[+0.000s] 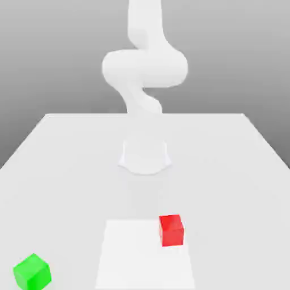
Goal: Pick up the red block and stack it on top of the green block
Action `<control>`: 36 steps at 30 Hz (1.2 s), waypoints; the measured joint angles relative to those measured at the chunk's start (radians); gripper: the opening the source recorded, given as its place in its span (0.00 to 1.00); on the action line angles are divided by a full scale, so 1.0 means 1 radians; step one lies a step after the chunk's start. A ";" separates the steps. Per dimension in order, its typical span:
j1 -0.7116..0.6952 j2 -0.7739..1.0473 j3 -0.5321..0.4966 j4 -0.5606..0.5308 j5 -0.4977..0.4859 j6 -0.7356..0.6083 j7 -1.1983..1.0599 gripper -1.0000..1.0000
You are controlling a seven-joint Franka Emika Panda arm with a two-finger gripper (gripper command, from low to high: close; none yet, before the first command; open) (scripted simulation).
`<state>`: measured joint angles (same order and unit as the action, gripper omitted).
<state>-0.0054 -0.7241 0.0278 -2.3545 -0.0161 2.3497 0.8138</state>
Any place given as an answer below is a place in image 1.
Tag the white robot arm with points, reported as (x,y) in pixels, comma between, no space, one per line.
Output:
(145,68)

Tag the small red cube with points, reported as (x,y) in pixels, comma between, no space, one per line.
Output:
(171,231)

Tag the small green cube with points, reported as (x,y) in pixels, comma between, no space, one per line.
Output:
(31,273)

